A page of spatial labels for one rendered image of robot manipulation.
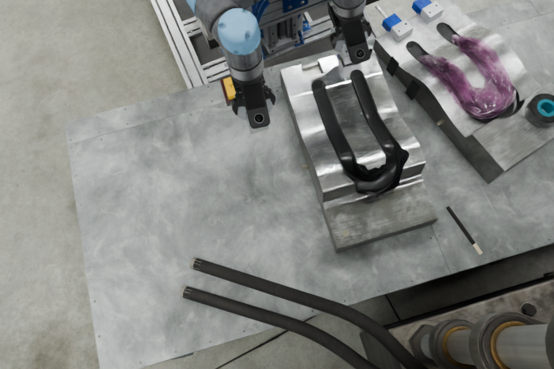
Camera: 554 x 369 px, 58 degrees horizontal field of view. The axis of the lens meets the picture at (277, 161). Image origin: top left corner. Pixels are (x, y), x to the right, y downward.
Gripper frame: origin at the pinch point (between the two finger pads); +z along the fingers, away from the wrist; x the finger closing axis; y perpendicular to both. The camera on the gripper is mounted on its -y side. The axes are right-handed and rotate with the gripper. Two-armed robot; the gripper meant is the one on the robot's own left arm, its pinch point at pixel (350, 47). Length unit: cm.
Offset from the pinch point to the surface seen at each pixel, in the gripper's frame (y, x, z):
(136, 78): 56, 87, 92
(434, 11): 6.4, -26.8, 11.1
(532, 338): -65, -1, -57
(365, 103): -14.3, 0.6, 4.5
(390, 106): -17.2, -5.1, 4.5
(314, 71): -0.5, 10.5, 6.7
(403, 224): -47.2, 2.1, 1.6
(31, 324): -41, 147, 70
